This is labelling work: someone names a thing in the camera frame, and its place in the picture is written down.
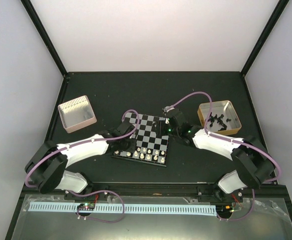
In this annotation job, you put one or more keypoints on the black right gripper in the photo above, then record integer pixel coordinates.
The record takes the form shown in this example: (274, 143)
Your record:
(160, 128)

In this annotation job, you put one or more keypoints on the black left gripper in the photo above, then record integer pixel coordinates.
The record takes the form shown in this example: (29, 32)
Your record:
(132, 148)

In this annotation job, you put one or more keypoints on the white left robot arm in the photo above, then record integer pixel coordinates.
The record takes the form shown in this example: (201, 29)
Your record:
(46, 170)

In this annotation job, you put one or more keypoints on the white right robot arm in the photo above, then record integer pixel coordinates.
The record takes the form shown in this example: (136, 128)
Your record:
(252, 163)

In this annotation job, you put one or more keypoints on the pile of black chess pieces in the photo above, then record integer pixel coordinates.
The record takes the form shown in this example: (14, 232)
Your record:
(219, 120)

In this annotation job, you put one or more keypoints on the black and white chessboard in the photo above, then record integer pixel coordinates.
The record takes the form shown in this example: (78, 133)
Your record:
(146, 137)

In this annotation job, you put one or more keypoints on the gold metal tin tray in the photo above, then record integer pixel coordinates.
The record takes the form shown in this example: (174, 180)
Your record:
(219, 107)

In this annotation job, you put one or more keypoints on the pink metal tin box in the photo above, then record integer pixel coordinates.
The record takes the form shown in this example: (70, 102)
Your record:
(76, 114)

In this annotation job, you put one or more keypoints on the light blue slotted cable duct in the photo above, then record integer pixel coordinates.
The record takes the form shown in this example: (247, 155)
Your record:
(117, 208)

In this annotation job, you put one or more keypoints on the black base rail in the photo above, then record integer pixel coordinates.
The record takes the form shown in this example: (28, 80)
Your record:
(204, 192)

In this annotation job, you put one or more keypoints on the black frame post right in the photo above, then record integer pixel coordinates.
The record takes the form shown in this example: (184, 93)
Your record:
(271, 23)

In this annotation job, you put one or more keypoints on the black frame post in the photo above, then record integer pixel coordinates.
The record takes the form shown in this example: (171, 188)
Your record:
(271, 23)
(28, 6)

